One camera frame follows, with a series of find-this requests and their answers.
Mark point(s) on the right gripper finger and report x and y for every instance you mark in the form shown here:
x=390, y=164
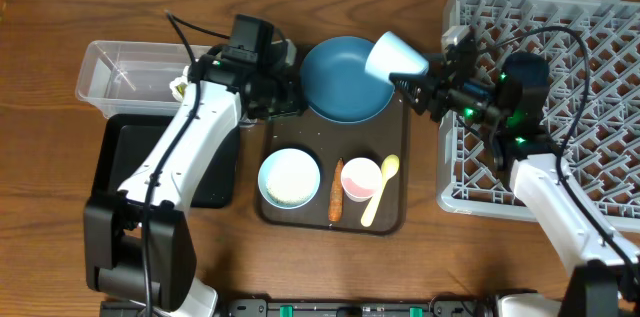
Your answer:
x=420, y=78
x=415, y=94

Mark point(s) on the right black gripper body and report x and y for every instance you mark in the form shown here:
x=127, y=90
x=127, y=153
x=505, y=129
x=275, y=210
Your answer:
x=474, y=104

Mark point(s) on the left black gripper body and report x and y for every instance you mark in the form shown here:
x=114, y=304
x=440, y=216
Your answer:
x=276, y=98

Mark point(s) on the light blue cup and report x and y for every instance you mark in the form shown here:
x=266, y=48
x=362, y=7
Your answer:
x=390, y=54

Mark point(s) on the dark blue bowl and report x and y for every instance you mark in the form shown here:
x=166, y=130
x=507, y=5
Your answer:
x=336, y=85

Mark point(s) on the pink cup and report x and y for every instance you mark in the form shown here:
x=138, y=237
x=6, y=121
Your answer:
x=360, y=179

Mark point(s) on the yellow green snack wrapper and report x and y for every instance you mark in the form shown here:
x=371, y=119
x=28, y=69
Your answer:
x=178, y=91

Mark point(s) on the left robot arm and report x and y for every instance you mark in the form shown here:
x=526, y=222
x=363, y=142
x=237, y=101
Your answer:
x=137, y=243

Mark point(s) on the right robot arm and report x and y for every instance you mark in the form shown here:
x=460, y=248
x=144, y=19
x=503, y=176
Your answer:
x=602, y=264

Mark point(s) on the grey dishwasher rack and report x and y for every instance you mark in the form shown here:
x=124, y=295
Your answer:
x=592, y=47

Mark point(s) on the yellow plastic spoon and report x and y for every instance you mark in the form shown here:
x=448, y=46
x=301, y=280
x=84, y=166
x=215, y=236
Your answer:
x=389, y=168

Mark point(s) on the light blue rice bowl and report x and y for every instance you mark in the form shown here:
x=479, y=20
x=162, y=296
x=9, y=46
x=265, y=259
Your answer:
x=289, y=178

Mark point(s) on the dark brown serving tray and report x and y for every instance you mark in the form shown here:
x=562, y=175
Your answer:
x=327, y=142

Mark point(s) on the crumpled white tissue in bin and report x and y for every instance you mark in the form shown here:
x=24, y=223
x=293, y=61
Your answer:
x=183, y=78

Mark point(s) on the orange carrot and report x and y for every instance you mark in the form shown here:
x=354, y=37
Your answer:
x=336, y=194

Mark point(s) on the clear plastic bin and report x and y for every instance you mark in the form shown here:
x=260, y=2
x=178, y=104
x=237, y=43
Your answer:
x=119, y=77

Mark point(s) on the black bin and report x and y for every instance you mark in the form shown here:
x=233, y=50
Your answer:
x=130, y=138

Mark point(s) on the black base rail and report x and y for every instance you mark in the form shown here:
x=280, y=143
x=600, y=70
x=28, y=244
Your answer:
x=444, y=305

